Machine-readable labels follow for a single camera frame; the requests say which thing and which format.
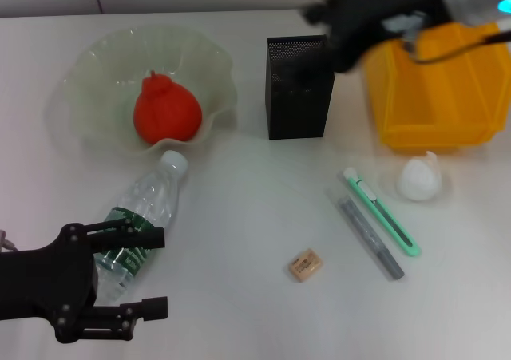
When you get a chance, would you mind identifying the yellow plastic storage bin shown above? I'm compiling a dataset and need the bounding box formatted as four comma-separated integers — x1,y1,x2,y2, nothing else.
365,20,511,156

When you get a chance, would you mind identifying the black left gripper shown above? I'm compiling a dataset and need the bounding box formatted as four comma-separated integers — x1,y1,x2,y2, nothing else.
0,217,169,344

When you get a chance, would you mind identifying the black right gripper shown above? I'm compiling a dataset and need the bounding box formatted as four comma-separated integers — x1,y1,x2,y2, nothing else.
302,0,445,75

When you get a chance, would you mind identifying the mint green utility knife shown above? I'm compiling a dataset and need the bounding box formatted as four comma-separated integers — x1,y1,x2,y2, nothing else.
343,167,422,257

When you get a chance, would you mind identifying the black mesh pen holder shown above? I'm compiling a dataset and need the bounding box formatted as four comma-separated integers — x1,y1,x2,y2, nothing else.
266,34,335,140

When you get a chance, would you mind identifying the clear water bottle green label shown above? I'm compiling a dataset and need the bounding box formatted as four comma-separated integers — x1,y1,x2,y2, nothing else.
93,150,188,305

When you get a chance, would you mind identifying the translucent wavy fruit plate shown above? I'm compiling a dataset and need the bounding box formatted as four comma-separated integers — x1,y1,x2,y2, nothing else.
63,24,239,157

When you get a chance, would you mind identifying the red-orange fruit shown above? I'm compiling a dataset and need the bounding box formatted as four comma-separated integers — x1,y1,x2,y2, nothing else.
133,70,204,145

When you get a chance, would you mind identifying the grey marker pen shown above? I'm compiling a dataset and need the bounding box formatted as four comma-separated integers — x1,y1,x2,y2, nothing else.
337,196,406,281

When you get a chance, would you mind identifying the beige eraser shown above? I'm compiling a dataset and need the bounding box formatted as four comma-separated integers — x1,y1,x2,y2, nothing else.
287,247,324,283

